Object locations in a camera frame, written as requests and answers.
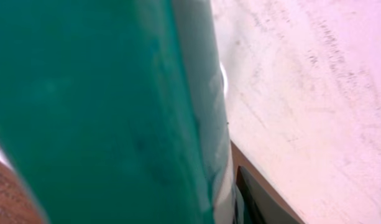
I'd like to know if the white black barcode scanner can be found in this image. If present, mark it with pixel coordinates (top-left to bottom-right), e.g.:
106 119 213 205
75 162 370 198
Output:
236 166 304 224

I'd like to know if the teal mouthwash bottle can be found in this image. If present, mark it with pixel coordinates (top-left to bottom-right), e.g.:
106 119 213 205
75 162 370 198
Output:
0 0 237 223

